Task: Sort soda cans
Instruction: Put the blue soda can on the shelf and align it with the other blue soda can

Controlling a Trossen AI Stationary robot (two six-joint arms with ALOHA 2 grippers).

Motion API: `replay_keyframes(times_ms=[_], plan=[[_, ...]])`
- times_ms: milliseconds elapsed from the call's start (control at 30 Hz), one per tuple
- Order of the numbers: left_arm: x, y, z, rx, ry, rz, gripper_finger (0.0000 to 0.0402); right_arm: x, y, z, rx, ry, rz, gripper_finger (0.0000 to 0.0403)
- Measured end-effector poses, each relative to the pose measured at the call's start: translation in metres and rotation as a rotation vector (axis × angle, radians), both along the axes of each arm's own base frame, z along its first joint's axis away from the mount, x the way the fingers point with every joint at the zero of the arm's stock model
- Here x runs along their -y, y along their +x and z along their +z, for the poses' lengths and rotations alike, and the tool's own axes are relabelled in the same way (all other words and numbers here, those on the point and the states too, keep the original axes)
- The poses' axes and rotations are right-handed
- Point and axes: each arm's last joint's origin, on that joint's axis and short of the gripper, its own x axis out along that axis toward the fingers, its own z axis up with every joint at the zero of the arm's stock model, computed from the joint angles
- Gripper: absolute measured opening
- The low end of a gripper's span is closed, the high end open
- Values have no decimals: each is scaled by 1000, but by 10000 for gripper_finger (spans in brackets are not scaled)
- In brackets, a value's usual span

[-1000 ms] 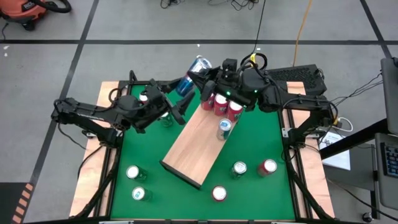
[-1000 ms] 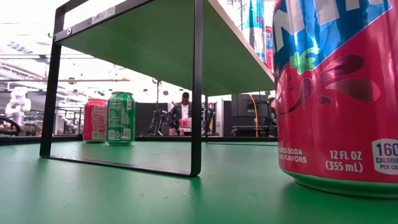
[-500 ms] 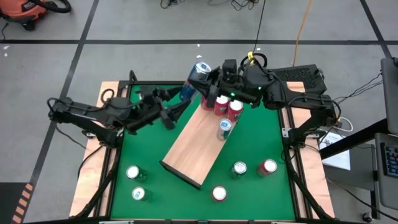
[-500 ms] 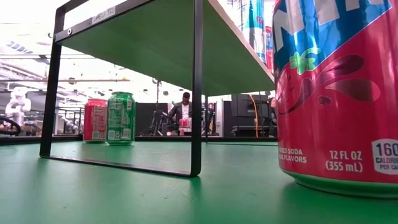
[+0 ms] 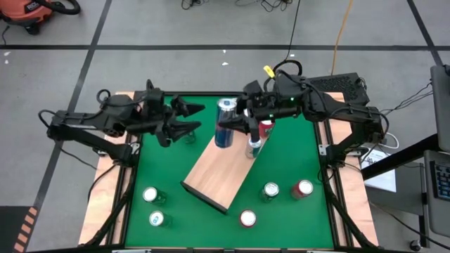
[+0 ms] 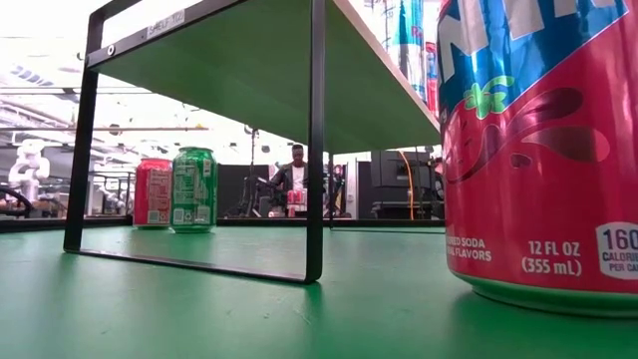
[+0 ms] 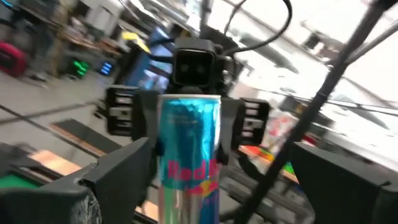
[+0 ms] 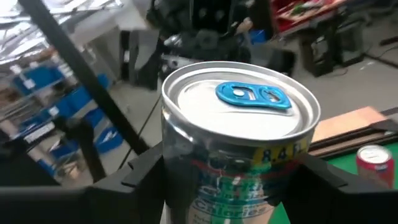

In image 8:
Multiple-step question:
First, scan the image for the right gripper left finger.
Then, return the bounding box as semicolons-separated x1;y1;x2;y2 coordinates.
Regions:
121;142;165;224

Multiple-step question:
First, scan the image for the blue storage bin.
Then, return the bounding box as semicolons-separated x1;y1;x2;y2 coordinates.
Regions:
14;67;62;94
58;85;94;110
95;126;124;153

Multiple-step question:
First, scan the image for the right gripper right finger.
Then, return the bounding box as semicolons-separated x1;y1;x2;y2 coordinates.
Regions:
279;152;348;224

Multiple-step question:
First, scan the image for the red Fanta soda can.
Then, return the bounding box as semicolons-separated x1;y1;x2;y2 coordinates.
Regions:
356;144;396;190

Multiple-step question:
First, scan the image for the silver-blue energy drink can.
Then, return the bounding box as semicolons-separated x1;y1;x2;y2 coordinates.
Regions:
160;60;322;224

